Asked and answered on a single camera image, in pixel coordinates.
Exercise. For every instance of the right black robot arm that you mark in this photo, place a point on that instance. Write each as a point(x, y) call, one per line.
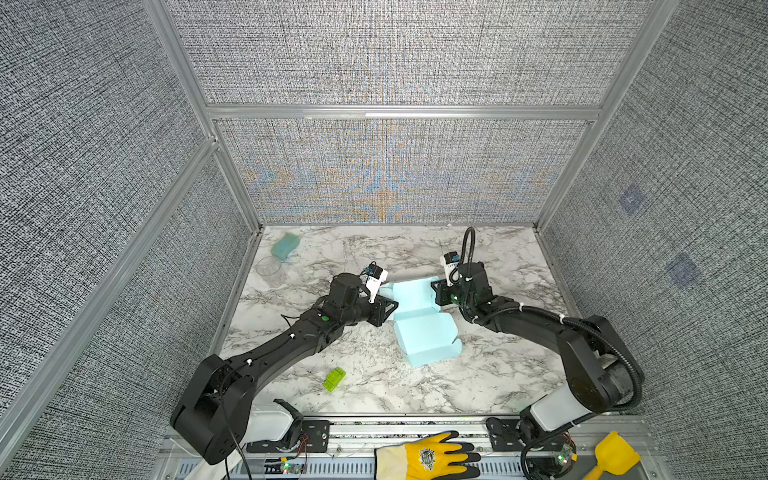
point(601, 374)

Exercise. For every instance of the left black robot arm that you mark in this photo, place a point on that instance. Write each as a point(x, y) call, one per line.
point(213, 412)

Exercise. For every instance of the yellow black work glove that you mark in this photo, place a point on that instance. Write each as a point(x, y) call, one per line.
point(439, 456)

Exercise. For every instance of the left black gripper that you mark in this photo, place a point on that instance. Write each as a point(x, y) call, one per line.
point(379, 315)

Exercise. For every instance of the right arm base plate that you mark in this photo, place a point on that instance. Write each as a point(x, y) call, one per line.
point(506, 436)

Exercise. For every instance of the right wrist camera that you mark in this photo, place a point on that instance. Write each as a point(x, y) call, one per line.
point(450, 262)

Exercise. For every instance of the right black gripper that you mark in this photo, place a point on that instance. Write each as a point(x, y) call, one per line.
point(440, 290)

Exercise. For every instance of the green toy brick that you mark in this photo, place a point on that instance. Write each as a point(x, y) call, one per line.
point(333, 379)

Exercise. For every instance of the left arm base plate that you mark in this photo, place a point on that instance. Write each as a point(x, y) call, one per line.
point(279, 427)

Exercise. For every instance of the yellow plastic scoop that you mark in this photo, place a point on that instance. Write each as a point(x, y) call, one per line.
point(614, 455)

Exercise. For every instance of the light blue paper box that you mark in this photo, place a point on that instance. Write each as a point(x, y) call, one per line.
point(424, 332)

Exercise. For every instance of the teal sponge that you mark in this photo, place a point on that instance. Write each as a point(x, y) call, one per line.
point(285, 246)

